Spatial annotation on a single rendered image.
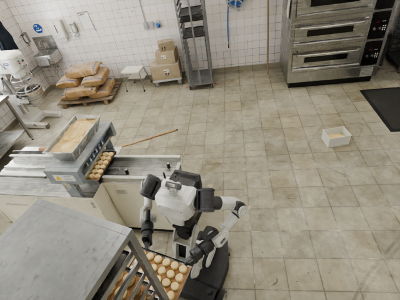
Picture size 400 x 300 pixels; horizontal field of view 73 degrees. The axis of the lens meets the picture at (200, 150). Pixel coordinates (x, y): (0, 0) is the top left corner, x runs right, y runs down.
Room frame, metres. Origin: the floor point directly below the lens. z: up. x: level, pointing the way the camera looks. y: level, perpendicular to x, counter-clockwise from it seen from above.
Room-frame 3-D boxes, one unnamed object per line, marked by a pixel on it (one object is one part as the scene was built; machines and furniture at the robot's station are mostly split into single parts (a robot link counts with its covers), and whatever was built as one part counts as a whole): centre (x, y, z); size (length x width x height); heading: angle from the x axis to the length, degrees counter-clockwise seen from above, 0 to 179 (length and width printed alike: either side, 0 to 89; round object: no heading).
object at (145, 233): (1.14, 0.48, 0.96); 0.12 x 0.10 x 0.13; 0
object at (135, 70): (5.60, 1.07, 0.23); 0.45 x 0.45 x 0.46; 71
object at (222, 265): (1.27, 0.17, 0.19); 0.64 x 0.52 x 0.33; 151
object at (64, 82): (5.60, 2.36, 0.47); 0.72 x 0.42 x 0.17; 169
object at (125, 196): (1.95, 0.61, 0.45); 0.70 x 0.34 x 0.90; 74
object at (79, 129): (2.10, 1.09, 1.28); 0.54 x 0.27 x 0.06; 164
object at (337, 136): (2.75, -1.88, 0.08); 0.30 x 0.22 x 0.16; 89
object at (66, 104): (5.53, 2.11, 0.06); 1.20 x 0.80 x 0.11; 81
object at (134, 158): (2.26, 1.16, 0.87); 2.01 x 0.03 x 0.07; 74
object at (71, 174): (2.09, 1.09, 1.01); 0.72 x 0.33 x 0.34; 164
